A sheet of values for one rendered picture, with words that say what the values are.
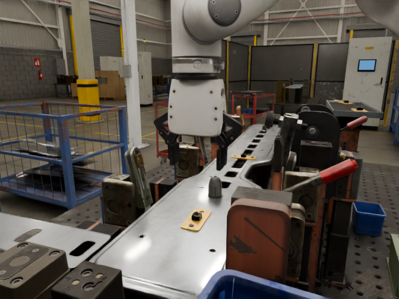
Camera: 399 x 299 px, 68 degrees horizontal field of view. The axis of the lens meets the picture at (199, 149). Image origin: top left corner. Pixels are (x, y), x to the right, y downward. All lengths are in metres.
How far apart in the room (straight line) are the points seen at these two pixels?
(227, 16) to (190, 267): 0.36
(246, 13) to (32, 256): 0.42
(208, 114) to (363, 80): 7.21
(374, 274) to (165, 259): 0.74
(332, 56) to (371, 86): 1.41
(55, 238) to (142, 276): 0.20
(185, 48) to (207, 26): 0.08
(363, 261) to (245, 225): 0.94
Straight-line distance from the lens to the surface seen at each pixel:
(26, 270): 0.42
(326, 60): 8.48
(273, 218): 0.20
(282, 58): 8.64
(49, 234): 0.61
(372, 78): 7.66
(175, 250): 0.51
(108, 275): 0.35
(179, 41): 0.50
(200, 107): 0.51
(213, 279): 0.20
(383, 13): 0.81
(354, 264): 1.11
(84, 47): 8.21
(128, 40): 5.17
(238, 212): 0.20
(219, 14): 0.43
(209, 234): 0.55
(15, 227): 0.67
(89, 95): 8.15
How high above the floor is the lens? 1.28
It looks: 15 degrees down
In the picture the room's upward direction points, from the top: straight up
